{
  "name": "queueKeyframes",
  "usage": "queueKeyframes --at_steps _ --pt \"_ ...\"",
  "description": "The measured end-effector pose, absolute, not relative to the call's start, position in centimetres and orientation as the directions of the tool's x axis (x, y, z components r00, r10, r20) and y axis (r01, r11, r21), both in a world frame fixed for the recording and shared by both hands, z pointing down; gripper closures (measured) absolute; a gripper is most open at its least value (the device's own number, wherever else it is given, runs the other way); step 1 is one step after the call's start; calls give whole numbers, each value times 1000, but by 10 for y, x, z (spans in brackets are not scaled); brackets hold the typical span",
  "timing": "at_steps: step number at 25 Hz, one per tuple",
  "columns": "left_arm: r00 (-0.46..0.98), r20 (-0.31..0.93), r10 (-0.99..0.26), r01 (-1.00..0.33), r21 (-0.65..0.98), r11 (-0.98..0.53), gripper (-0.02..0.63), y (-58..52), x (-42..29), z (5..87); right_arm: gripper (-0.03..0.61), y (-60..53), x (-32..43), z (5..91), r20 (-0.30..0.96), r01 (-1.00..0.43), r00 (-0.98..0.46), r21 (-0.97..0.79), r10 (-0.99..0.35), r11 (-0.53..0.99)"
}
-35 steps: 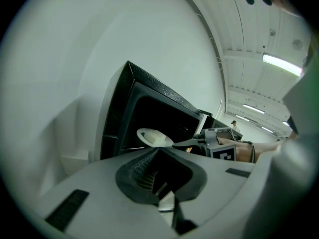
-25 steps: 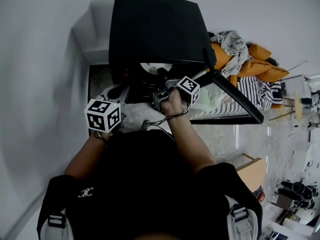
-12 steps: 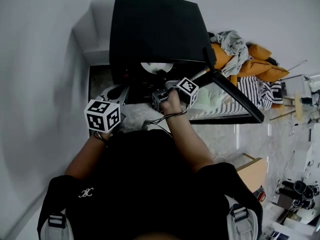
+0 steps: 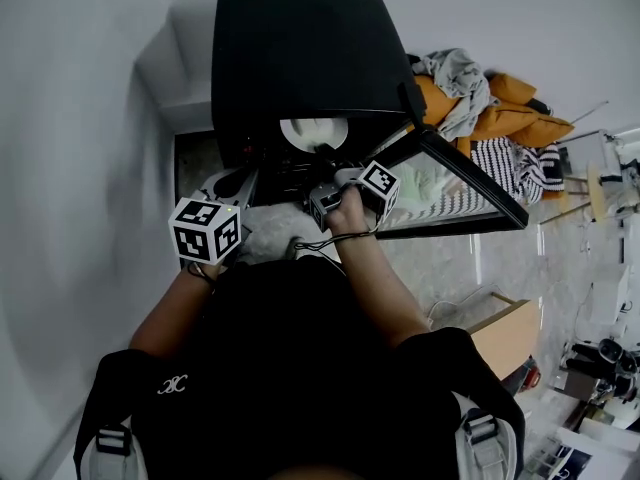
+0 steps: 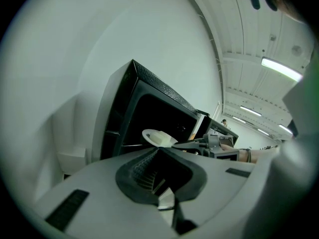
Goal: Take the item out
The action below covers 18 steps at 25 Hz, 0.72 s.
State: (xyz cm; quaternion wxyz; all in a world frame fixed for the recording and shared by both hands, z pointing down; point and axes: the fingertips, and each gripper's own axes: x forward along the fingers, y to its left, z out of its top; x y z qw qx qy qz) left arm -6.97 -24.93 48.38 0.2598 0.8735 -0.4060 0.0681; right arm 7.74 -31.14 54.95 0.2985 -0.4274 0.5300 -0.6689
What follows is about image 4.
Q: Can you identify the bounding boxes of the black cabinet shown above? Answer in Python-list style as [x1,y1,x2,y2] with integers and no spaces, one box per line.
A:
[209,0,530,242]

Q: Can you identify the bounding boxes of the red tool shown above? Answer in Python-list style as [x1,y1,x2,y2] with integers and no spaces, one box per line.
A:
[519,360,541,394]

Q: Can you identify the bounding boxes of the round wooden table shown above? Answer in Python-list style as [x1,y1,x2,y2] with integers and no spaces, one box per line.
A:
[537,160,609,227]

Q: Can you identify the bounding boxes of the black wrist cord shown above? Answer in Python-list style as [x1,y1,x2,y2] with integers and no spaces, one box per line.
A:
[187,261,216,289]
[294,228,379,250]

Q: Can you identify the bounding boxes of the black white striped blanket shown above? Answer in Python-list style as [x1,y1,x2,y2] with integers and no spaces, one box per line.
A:
[387,136,566,227]

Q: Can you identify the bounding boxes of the white appliance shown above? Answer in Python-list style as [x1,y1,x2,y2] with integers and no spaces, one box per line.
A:
[589,262,631,327]

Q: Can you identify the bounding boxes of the person's black shirt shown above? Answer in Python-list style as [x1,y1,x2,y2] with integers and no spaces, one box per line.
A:
[73,255,526,480]

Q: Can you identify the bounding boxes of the white cable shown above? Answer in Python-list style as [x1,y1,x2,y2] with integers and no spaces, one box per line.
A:
[427,285,496,319]

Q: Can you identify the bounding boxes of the person's right forearm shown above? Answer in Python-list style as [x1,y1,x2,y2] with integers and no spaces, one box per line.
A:
[332,230,432,349]

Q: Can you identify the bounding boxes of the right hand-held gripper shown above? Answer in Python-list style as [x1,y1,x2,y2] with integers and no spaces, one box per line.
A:
[308,141,402,233]

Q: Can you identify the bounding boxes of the orange cushion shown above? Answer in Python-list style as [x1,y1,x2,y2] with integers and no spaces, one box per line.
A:
[487,71,539,105]
[412,75,469,142]
[472,102,576,149]

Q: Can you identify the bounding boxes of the white round plate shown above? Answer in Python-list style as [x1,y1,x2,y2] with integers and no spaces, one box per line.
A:
[278,116,350,155]

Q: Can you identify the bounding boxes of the person's right hand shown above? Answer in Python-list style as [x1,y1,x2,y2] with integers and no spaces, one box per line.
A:
[323,186,376,238]

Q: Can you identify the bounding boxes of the grey backpack strap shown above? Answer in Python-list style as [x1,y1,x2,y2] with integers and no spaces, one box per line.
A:
[79,417,146,480]
[452,390,519,480]

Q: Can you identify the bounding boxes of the metal rod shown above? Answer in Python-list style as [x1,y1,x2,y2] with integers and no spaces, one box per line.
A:
[569,100,610,124]

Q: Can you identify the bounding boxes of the white low cabinet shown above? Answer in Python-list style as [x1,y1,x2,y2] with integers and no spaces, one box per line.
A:
[134,5,219,134]

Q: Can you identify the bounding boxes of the black device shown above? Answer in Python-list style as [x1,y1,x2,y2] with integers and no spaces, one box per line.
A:
[567,337,639,399]

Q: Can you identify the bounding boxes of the grey crumpled clothes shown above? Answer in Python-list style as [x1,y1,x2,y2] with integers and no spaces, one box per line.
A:
[412,47,501,142]

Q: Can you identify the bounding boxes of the person's left forearm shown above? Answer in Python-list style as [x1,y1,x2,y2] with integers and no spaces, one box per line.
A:
[128,262,221,359]

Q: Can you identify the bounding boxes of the light green blanket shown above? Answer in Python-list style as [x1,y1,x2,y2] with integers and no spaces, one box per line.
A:
[394,165,451,209]

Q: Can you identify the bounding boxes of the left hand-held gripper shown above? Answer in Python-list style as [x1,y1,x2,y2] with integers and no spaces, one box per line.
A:
[167,166,260,265]

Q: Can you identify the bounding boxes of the white machine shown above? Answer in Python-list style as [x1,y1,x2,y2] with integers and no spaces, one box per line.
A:
[599,127,640,219]

